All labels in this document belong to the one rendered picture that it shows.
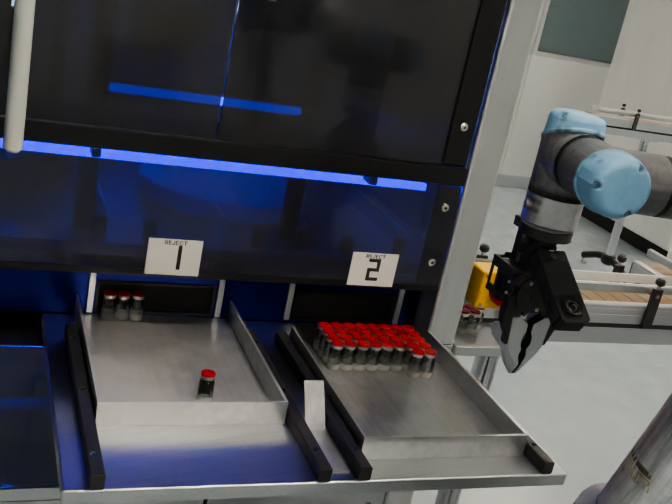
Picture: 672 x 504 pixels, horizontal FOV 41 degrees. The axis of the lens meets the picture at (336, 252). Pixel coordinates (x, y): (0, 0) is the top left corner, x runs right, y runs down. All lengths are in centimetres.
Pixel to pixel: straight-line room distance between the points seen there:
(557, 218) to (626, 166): 16
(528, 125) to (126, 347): 594
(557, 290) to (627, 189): 18
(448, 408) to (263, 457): 35
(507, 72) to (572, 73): 573
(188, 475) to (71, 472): 14
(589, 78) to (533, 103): 50
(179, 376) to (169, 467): 23
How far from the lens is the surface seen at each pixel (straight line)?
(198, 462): 119
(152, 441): 122
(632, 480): 93
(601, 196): 107
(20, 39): 125
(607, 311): 198
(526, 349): 127
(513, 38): 153
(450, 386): 152
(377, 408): 139
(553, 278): 120
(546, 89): 717
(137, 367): 138
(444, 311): 163
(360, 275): 153
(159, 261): 143
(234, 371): 141
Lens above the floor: 152
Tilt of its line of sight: 19 degrees down
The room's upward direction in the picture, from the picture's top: 12 degrees clockwise
